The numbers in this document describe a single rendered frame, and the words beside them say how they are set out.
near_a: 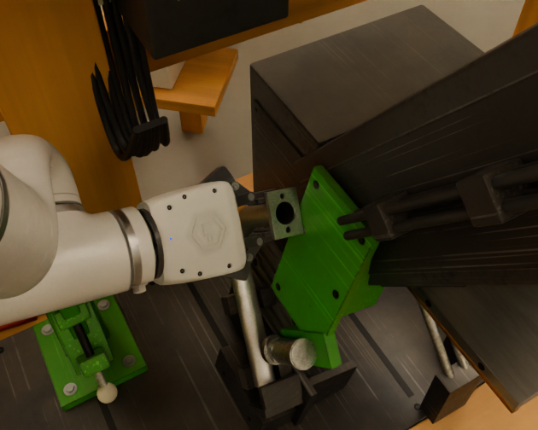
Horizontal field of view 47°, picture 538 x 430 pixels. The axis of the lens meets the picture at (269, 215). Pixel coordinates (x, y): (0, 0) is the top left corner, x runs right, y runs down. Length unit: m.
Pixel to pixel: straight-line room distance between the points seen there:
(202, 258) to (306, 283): 0.15
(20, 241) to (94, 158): 0.50
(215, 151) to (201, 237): 1.86
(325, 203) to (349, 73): 0.24
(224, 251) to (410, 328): 0.43
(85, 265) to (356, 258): 0.27
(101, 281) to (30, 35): 0.30
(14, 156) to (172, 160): 1.98
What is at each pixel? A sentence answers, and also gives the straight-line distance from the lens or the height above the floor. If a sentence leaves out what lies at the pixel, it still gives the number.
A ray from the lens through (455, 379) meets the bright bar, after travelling 0.86.
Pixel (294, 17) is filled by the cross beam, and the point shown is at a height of 1.20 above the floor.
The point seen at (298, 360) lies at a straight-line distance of 0.75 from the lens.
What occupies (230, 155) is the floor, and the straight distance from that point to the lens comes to 2.48.
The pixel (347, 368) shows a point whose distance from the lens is 0.90.
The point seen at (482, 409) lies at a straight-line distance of 0.98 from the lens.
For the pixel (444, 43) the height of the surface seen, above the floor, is 1.24.
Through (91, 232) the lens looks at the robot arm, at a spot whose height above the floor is 1.30.
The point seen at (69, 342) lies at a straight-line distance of 0.90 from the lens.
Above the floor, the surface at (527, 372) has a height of 1.13.
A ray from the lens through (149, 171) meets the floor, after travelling 2.46.
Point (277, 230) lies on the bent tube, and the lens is 0.70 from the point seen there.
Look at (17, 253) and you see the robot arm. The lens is 0.41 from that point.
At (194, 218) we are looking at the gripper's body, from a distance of 0.65.
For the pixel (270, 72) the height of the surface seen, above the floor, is 1.24.
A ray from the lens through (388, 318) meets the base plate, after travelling 1.01.
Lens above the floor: 1.76
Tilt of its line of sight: 51 degrees down
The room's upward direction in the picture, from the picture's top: straight up
